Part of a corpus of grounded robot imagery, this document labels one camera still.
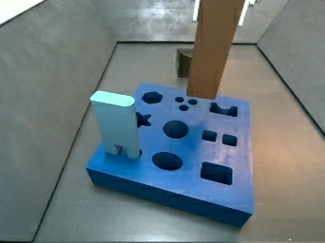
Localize brown arch object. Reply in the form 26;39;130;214
188;0;245;100

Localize light blue oval peg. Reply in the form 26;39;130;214
90;91;139;159

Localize dark grey curved fixture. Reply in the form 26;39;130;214
177;48;193;78

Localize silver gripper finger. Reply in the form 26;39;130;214
238;0;257;27
192;0;201;22

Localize blue foam shape board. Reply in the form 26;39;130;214
87;84;254;227

